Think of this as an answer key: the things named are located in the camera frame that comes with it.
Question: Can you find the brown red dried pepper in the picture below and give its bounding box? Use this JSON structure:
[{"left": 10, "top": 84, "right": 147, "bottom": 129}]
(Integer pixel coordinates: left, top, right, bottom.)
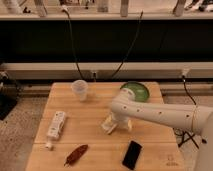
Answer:
[{"left": 65, "top": 144, "right": 88, "bottom": 165}]

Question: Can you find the black hanging cable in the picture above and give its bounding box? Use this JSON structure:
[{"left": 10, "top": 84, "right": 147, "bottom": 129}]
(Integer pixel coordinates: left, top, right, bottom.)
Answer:
[
  {"left": 109, "top": 10, "right": 144, "bottom": 80},
  {"left": 64, "top": 10, "right": 86, "bottom": 81}
]

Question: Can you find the left black hanging cable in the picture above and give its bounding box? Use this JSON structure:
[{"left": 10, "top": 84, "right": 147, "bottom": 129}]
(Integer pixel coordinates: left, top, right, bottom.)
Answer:
[{"left": 64, "top": 10, "right": 86, "bottom": 81}]

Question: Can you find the clear plastic cup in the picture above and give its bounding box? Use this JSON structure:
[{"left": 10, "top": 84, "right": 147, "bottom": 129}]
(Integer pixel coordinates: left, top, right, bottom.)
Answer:
[{"left": 71, "top": 80, "right": 88, "bottom": 101}]

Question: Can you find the black object at left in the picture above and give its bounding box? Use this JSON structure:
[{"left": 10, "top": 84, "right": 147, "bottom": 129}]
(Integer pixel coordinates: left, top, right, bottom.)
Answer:
[{"left": 0, "top": 71, "right": 21, "bottom": 120}]

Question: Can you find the green ceramic bowl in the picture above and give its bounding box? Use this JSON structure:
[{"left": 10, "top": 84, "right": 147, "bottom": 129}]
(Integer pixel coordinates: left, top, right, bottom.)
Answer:
[{"left": 121, "top": 81, "right": 150, "bottom": 102}]

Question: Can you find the right black hanging cable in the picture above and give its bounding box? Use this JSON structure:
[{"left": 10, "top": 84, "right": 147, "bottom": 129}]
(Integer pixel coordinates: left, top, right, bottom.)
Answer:
[{"left": 109, "top": 10, "right": 144, "bottom": 80}]

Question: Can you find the black smartphone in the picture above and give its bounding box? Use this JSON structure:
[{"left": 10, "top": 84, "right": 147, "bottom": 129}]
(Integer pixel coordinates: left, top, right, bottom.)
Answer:
[{"left": 122, "top": 141, "right": 142, "bottom": 170}]

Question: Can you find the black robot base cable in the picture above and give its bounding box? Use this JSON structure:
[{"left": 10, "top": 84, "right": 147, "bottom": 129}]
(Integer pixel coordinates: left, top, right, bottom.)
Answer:
[{"left": 176, "top": 75, "right": 208, "bottom": 149}]

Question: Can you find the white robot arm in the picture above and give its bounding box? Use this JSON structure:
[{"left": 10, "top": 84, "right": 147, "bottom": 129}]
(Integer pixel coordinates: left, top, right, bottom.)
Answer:
[{"left": 110, "top": 89, "right": 213, "bottom": 171}]

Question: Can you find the white remote controller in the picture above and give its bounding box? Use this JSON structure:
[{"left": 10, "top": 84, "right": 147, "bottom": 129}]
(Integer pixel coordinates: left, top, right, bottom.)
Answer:
[{"left": 45, "top": 111, "right": 66, "bottom": 150}]

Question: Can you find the wall power outlet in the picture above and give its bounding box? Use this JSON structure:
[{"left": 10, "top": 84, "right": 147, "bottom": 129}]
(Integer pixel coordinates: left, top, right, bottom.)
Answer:
[{"left": 91, "top": 71, "right": 97, "bottom": 81}]

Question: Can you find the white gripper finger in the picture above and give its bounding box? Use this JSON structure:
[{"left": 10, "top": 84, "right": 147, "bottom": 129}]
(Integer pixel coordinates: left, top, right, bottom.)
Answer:
[{"left": 126, "top": 120, "right": 132, "bottom": 132}]

